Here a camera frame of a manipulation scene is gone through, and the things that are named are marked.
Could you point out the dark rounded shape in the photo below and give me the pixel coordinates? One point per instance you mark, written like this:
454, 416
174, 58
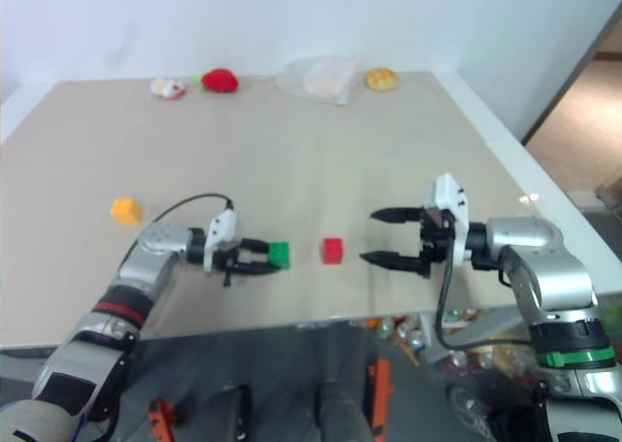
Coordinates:
342, 413
233, 413

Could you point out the orange clamp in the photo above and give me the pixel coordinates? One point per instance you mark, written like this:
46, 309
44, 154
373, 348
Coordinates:
381, 393
162, 418

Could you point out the red cube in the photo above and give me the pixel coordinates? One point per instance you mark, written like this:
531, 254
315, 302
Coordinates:
333, 251

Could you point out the white and red toy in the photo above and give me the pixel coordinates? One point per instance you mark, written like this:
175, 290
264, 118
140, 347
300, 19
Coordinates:
167, 87

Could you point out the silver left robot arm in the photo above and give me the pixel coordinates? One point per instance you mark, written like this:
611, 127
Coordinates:
155, 240

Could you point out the red strawberry plush toy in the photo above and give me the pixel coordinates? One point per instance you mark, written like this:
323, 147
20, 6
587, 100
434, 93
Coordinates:
219, 80

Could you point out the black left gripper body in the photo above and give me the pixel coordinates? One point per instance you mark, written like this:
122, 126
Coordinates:
229, 261

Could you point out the yellow bread bun toy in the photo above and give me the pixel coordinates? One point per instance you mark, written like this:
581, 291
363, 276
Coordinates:
382, 79

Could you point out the yellow cube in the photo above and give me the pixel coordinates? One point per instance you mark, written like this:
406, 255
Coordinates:
126, 212

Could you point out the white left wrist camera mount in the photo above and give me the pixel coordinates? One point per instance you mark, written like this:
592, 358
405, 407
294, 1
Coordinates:
221, 228

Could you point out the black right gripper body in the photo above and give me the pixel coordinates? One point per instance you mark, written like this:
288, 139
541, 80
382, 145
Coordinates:
437, 245

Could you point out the clear plastic bag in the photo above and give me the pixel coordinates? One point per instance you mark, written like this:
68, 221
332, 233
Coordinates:
321, 80

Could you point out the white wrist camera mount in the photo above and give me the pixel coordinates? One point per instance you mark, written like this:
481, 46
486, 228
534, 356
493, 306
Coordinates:
221, 228
452, 199

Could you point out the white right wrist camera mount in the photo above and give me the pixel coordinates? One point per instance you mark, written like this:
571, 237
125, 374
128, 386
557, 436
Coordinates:
452, 199

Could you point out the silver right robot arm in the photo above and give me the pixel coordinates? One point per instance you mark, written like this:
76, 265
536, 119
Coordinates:
539, 257

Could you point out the green cube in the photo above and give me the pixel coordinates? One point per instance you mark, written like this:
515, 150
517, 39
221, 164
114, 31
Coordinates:
280, 256

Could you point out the pile of plastic bottles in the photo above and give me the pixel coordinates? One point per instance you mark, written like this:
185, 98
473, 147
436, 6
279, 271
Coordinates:
403, 332

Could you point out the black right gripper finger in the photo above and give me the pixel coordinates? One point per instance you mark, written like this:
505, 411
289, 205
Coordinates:
396, 215
391, 261

